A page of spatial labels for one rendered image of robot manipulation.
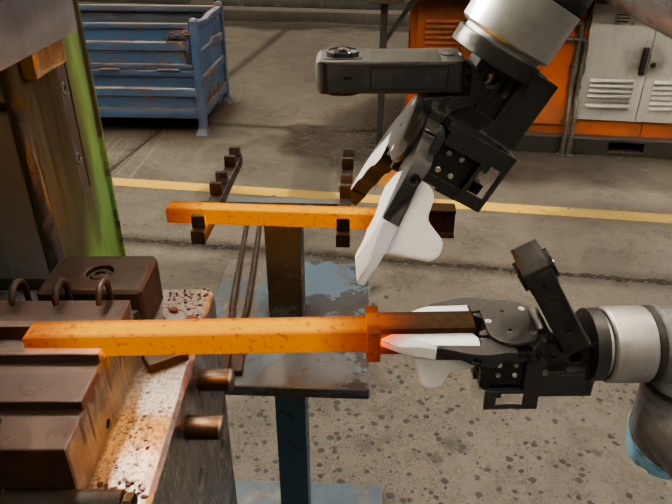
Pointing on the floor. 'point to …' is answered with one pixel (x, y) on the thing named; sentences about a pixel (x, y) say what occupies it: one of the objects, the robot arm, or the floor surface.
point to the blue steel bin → (157, 60)
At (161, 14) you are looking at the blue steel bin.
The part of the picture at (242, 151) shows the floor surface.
